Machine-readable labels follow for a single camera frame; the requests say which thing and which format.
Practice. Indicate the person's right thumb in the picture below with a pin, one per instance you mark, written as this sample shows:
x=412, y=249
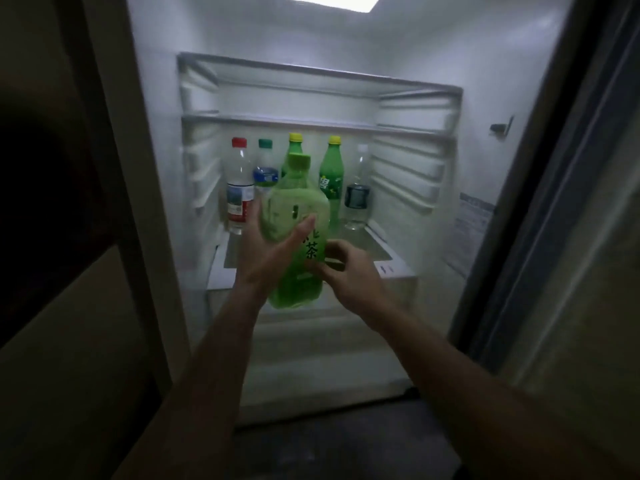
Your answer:
x=340, y=248

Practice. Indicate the green soda bottle yellow cap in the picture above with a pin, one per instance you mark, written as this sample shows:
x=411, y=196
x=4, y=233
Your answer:
x=331, y=179
x=295, y=144

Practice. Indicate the person's right hand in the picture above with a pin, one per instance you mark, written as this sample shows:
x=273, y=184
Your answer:
x=357, y=284

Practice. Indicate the person's right forearm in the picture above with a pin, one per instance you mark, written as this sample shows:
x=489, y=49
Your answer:
x=480, y=404

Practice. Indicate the white refrigerator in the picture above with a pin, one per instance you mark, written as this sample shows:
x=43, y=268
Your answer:
x=165, y=144

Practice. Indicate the person's left forearm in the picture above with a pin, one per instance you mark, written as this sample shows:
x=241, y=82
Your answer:
x=200, y=394

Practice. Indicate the clear bottle with dark label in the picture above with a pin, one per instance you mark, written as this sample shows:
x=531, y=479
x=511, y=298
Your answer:
x=357, y=194

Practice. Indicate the glass refrigerator shelf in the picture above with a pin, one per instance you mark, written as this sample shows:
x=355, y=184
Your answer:
x=300, y=122
x=310, y=79

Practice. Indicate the dark wooden cabinet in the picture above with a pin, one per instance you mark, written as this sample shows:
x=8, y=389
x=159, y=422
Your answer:
x=45, y=194

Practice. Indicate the person's left hand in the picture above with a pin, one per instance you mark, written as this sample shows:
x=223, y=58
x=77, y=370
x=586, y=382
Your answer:
x=260, y=262

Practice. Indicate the white paper sticker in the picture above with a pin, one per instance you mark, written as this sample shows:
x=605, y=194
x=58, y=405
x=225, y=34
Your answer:
x=470, y=229

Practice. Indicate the dark thermostat knob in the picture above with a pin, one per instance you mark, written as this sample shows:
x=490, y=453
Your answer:
x=501, y=127

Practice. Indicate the clear bottle with green cap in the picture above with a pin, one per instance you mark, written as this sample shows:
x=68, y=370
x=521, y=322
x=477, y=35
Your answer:
x=265, y=167

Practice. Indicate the white refrigerator drawer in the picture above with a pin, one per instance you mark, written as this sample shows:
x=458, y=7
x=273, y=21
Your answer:
x=325, y=364

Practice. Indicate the person's left thumb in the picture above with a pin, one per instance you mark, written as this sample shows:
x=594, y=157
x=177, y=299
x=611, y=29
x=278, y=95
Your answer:
x=299, y=236

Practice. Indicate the glass shelf with white frame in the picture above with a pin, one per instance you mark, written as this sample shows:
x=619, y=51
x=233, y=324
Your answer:
x=390, y=267

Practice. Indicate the refrigerator interior light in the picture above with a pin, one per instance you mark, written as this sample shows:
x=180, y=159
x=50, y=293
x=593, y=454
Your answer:
x=334, y=0

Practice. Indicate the clear bottle with red cap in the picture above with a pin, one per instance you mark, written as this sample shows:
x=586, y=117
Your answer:
x=240, y=189

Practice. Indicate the large green tea bottle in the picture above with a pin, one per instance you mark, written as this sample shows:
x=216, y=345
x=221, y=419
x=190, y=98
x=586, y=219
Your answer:
x=290, y=204

